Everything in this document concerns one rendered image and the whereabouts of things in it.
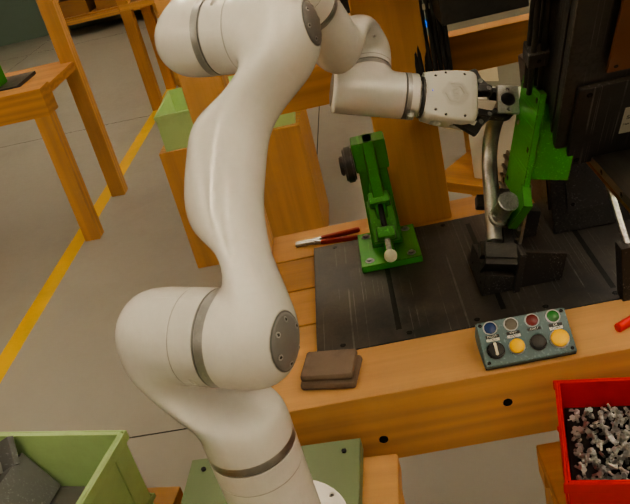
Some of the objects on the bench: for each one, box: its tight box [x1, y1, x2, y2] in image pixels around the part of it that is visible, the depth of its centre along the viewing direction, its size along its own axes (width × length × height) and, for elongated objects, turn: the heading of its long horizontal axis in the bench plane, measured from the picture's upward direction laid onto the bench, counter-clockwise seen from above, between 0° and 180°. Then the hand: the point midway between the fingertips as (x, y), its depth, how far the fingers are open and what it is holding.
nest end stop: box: [479, 258, 518, 273], centre depth 145 cm, size 4×7×6 cm, turn 113°
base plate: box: [314, 203, 630, 351], centre depth 155 cm, size 42×110×2 cm, turn 113°
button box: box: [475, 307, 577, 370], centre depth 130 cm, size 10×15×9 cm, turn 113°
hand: (500, 104), depth 142 cm, fingers closed on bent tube, 3 cm apart
